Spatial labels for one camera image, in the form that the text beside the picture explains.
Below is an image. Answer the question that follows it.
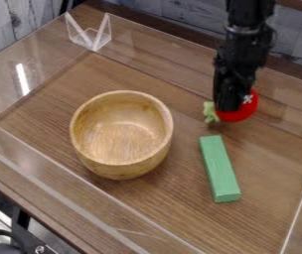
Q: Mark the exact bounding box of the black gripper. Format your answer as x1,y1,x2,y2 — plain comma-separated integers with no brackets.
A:
214,26,277,112

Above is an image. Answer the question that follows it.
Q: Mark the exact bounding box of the red plush strawberry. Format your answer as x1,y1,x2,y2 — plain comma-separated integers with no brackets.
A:
203,89,258,123

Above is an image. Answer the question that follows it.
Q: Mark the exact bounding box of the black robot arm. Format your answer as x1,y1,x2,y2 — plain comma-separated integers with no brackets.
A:
214,0,275,112

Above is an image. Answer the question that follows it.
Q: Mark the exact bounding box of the wooden bowl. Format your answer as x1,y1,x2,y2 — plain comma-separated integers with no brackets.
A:
69,90,174,180

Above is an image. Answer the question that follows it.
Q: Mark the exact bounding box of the green rectangular block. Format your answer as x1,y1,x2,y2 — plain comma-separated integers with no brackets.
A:
199,135,241,202

